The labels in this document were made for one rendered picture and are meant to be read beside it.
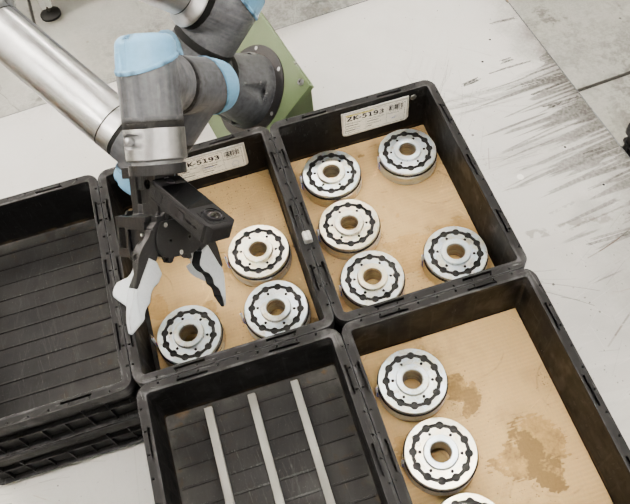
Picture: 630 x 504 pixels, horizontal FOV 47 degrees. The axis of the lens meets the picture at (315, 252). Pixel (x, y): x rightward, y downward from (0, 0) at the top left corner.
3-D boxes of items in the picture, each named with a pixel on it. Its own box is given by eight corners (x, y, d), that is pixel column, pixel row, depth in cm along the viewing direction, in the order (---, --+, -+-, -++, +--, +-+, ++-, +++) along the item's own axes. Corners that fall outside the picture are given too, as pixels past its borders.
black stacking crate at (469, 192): (276, 166, 135) (268, 126, 125) (427, 123, 138) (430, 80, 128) (342, 355, 115) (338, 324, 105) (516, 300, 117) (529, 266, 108)
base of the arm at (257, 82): (218, 86, 155) (181, 74, 148) (262, 39, 147) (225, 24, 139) (239, 143, 149) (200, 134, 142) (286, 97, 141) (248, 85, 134)
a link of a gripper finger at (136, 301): (109, 330, 90) (139, 262, 93) (138, 336, 86) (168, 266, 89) (90, 320, 88) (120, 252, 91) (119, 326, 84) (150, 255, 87)
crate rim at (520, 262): (269, 132, 127) (267, 123, 125) (430, 86, 130) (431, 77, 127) (338, 331, 107) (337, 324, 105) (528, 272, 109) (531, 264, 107)
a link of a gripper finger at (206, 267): (211, 286, 103) (176, 240, 97) (241, 290, 99) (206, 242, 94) (199, 303, 101) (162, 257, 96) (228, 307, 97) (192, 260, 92)
